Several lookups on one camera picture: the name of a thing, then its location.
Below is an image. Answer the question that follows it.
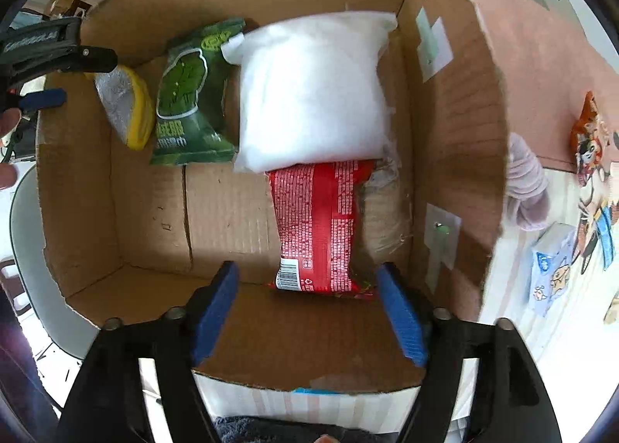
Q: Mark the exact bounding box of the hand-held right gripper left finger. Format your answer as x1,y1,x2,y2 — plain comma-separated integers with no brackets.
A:
55,260,241,443

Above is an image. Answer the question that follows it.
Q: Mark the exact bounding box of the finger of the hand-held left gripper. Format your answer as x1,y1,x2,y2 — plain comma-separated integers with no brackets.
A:
0,88,68,116
79,46,120,74

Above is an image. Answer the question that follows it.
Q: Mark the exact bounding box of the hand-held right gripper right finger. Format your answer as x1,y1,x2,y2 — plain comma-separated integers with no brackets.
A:
376,262,564,443

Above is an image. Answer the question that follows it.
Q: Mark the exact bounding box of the yellow and silver packet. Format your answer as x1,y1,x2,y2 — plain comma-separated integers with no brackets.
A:
93,64,156,152

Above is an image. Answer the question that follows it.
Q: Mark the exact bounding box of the brown cardboard box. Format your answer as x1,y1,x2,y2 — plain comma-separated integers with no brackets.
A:
36,0,511,396

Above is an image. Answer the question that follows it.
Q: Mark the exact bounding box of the red snack packet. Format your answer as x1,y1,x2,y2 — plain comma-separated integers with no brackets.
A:
265,159,379,301

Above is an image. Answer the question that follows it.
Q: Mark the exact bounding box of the person's left hand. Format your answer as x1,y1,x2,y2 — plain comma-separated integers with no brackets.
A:
0,109,21,192

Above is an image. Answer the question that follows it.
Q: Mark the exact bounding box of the green snack packet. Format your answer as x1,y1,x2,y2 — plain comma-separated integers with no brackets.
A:
149,16,247,166

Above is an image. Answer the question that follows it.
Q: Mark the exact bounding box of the clear plastic bag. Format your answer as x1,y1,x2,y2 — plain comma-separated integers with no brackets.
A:
357,157,415,255

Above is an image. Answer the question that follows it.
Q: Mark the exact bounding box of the light blue tissue packet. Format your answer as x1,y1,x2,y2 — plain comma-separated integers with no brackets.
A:
528,222,579,318

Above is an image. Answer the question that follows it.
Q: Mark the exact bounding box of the grey round chair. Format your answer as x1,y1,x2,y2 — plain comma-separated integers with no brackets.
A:
9,165,100,361

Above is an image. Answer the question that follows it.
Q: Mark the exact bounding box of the pale pink plush cloth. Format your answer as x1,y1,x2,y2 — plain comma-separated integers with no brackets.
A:
505,132,552,232

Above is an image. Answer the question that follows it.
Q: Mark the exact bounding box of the white stuffing pillow bag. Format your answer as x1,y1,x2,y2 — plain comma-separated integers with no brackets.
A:
221,10,400,174

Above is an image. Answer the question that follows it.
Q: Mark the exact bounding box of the cartoon character packet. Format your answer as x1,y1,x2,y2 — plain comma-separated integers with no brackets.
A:
569,91,619,274

